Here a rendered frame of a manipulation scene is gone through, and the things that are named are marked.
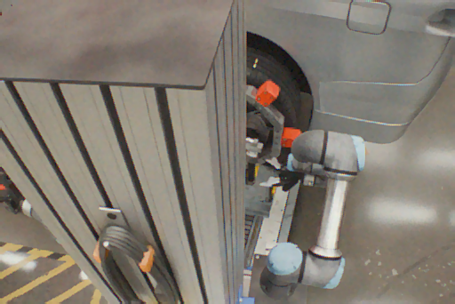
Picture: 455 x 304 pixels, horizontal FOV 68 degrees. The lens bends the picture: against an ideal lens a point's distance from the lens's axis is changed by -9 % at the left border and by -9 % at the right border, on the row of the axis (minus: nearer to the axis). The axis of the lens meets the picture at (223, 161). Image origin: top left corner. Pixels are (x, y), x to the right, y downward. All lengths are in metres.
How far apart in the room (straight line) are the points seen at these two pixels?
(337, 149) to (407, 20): 0.72
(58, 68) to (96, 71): 0.04
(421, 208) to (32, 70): 2.79
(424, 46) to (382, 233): 1.39
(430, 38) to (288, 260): 1.10
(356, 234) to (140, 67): 2.42
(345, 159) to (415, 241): 1.62
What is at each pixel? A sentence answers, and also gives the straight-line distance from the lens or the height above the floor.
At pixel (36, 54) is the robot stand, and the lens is 0.35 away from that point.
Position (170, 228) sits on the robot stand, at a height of 1.82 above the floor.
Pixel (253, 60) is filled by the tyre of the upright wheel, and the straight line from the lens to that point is 1.83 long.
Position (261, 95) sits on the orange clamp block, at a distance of 1.69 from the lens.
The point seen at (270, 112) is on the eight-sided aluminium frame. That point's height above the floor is 1.02.
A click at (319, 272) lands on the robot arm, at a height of 1.03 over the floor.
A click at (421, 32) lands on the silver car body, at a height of 1.44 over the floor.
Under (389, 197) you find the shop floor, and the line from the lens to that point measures 2.89.
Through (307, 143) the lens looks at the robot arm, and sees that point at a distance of 1.22.
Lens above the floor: 2.19
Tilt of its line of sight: 49 degrees down
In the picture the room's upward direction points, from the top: 3 degrees counter-clockwise
